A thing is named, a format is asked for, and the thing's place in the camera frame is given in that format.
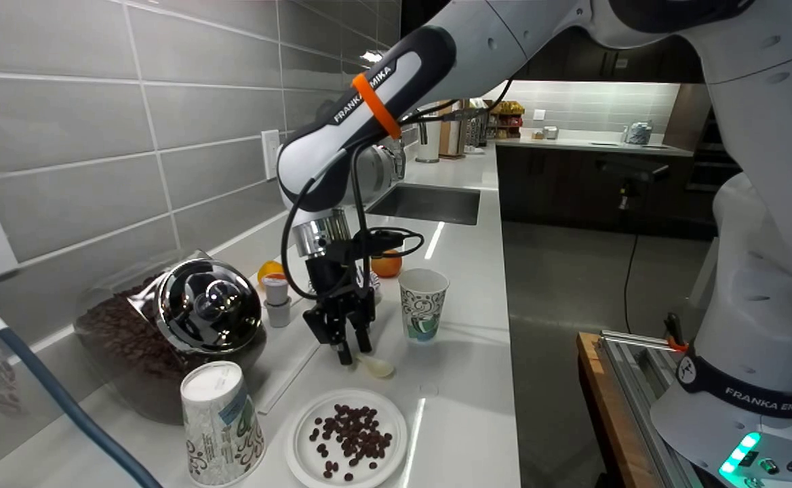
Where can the small orange fruit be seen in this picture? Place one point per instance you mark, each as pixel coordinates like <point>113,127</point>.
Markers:
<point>272,270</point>

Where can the upside-down patterned paper cup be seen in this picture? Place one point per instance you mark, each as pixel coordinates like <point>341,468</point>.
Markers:
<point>223,434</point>

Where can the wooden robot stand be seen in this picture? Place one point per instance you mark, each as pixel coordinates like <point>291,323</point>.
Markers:
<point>620,398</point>

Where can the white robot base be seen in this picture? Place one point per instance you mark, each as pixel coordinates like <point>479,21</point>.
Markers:
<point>731,403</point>

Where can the white plastic spoon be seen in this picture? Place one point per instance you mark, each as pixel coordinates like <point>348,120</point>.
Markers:
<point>376,368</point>

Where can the upright patterned paper cup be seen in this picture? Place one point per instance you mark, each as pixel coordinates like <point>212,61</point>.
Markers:
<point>425,296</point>

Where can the red orange tomato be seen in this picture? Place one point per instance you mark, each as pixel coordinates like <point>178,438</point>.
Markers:
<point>387,266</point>

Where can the kitchen sink basin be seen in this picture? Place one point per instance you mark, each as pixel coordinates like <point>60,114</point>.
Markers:
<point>426,202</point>

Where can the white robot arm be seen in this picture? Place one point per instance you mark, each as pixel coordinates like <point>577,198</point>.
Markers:
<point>744,51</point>

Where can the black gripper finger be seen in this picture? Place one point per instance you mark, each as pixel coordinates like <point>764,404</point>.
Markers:
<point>344,349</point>
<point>361,334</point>

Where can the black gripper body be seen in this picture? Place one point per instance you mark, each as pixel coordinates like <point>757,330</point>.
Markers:
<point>341,291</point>

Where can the white plate with beans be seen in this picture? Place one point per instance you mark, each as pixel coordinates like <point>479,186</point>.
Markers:
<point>346,440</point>

